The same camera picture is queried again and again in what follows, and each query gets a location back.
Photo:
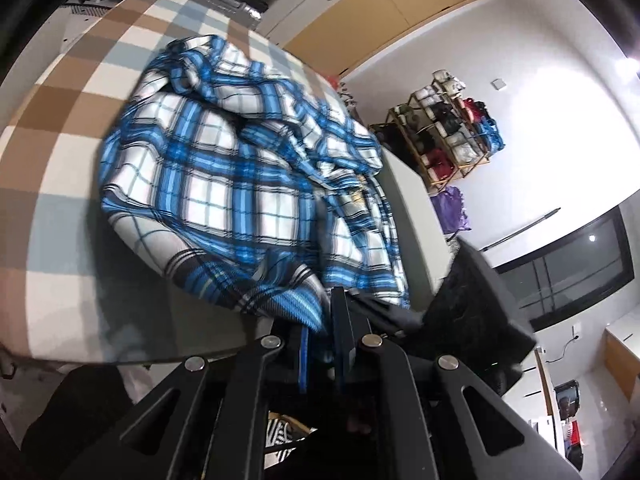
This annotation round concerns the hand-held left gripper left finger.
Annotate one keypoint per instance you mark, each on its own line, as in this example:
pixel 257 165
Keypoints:
pixel 304 360

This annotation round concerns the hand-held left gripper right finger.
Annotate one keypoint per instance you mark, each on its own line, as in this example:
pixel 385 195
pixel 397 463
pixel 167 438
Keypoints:
pixel 341 360

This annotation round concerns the blue plaid shirt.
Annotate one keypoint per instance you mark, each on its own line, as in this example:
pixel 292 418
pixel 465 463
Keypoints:
pixel 225 185

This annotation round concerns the black white striped cloth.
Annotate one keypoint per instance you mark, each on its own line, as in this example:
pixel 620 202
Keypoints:
pixel 287 435

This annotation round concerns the dark cloth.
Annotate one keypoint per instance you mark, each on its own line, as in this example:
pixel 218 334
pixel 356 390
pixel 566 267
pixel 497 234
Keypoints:
pixel 475 310

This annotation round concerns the grey bed headboard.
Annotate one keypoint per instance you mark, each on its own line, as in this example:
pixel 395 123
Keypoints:
pixel 415 220

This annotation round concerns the purple garment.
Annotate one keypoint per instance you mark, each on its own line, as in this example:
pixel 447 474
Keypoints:
pixel 450 210

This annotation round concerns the wooden shoe rack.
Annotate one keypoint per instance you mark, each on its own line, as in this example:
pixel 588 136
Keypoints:
pixel 459 175

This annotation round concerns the black red bag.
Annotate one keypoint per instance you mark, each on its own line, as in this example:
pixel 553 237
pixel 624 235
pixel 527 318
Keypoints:
pixel 567 405

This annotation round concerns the black garment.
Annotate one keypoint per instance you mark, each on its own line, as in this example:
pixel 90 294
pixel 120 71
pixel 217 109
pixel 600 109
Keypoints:
pixel 75 420

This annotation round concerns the dark glass window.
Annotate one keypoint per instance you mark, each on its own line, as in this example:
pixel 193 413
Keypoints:
pixel 575 270

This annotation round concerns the rows of shoes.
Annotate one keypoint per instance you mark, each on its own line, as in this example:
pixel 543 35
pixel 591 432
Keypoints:
pixel 450 125

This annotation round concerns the heap of shoes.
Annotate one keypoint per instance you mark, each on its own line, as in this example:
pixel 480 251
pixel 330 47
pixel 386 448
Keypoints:
pixel 345 95

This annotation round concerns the brown white checkered bed sheet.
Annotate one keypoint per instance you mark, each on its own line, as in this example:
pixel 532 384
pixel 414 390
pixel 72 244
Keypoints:
pixel 60 160

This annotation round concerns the white cabinet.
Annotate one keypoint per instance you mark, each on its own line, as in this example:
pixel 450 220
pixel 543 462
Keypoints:
pixel 300 15

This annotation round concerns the wooden door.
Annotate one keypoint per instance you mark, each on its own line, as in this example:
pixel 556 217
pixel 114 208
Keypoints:
pixel 400 10

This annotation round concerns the silver suitcase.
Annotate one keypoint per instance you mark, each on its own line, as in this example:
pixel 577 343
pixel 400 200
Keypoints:
pixel 220 2

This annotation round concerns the wooden wall cabinet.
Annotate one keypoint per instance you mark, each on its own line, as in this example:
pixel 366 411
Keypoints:
pixel 622 365

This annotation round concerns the wall switch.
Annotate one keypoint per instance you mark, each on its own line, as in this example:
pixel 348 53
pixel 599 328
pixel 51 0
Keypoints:
pixel 498 84

